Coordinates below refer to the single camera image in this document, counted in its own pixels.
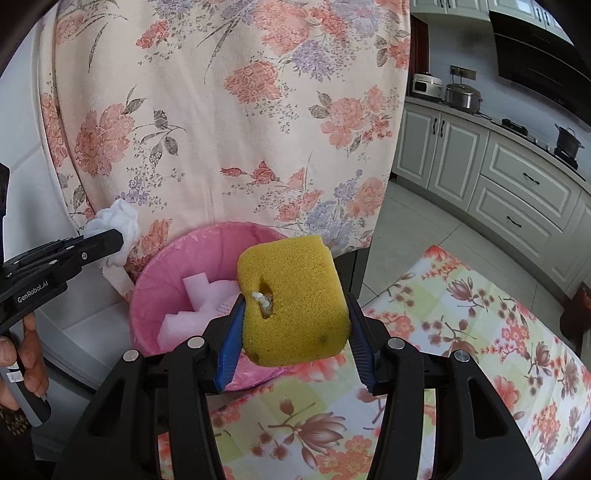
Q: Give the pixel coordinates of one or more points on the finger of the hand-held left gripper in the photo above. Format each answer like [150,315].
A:
[104,247]
[55,247]

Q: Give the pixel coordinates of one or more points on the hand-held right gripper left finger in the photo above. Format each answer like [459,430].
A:
[231,346]

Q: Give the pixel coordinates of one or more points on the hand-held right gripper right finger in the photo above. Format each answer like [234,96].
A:
[362,346]

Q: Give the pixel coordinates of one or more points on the white tissue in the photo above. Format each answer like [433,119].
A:
[120,217]

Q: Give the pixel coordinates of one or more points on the pink bag-lined trash bin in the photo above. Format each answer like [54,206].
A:
[157,286]

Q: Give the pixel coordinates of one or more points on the yellow sponge with hole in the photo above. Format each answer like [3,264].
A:
[295,314]

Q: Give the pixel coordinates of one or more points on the person's left hand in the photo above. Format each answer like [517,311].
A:
[34,360]

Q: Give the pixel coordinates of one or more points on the white foam piece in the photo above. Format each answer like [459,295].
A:
[180,332]

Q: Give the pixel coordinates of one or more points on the large white foam sheet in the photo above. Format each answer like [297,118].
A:
[203,290]

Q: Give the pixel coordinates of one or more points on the floral curtain cloth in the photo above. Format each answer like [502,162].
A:
[231,138]

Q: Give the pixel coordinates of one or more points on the white lower kitchen cabinets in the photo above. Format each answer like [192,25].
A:
[508,184]

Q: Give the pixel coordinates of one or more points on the white kitchen cabinets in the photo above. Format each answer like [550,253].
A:
[508,184]
[452,8]

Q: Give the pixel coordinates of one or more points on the kitchen countertop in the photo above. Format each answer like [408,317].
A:
[489,121]

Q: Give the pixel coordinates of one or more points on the silver rice cooker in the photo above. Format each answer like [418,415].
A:
[463,98]

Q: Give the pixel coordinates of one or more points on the black gas stove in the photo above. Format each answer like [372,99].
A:
[521,129]

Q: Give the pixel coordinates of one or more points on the black cooking pot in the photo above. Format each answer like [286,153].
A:
[568,141]

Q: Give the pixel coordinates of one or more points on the dark red door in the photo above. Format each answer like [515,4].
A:
[418,55]

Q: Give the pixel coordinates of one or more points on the black range hood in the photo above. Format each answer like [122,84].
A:
[535,60]

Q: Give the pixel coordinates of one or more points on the white upper kitchen cabinets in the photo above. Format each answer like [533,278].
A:
[452,8]

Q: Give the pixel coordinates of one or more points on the black metal frame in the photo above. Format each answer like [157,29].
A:
[355,277]

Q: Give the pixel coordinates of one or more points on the wall socket strip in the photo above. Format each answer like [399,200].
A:
[462,71]

